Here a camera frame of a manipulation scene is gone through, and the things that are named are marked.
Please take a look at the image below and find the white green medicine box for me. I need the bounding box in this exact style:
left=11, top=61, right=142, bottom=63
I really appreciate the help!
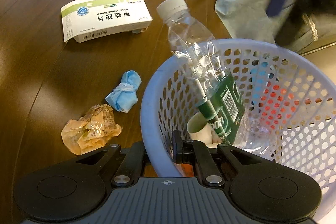
left=60, top=0, right=152, bottom=43

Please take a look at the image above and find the lavender plastic waste basket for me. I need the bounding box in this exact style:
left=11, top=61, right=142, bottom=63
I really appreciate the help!
left=141, top=39, right=335, bottom=221

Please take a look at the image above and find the brown paper wrapper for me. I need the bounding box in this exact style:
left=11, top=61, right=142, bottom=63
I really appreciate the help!
left=61, top=104, right=122, bottom=155

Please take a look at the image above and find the clear plastic water bottle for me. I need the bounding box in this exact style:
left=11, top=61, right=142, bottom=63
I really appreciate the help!
left=157, top=0, right=277, bottom=160

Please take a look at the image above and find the white paper tube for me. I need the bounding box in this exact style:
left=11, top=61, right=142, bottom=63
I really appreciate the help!
left=187, top=112, right=219, bottom=146

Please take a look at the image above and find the blue face mask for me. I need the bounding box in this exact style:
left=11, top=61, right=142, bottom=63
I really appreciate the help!
left=105, top=71, right=142, bottom=113

